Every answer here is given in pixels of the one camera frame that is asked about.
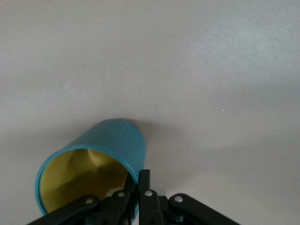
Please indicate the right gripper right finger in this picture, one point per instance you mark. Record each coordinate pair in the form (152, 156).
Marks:
(150, 206)

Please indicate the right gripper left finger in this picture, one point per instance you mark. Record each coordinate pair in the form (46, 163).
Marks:
(112, 206)

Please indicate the teal cup yellow inside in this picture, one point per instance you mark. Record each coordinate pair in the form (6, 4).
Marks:
(112, 138)

